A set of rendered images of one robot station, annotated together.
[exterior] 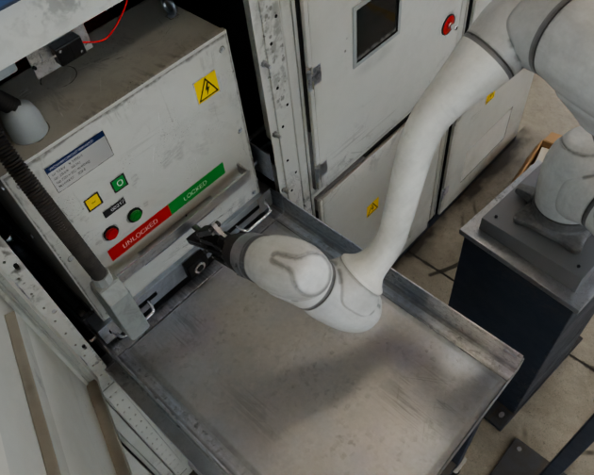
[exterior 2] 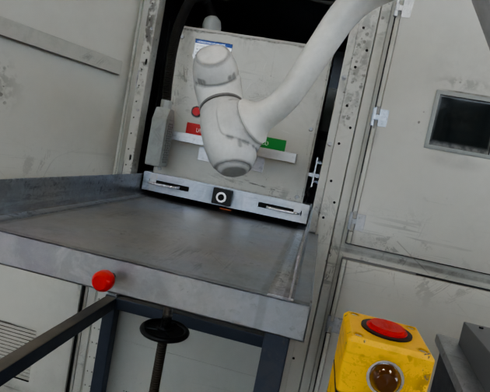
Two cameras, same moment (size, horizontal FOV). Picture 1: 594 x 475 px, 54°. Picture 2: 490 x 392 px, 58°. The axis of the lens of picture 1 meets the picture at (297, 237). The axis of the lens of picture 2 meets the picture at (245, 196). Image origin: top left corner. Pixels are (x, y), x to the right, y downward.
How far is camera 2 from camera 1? 1.29 m
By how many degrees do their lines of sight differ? 62
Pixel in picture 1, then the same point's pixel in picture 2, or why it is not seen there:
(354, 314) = (217, 124)
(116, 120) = (243, 45)
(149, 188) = not seen: hidden behind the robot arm
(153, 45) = not seen: hidden behind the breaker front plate
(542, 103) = not seen: outside the picture
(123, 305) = (158, 124)
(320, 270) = (218, 52)
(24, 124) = (208, 20)
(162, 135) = (260, 79)
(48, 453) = (45, 33)
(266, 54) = (348, 72)
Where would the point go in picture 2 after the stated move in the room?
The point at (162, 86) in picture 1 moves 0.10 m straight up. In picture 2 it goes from (277, 49) to (284, 15)
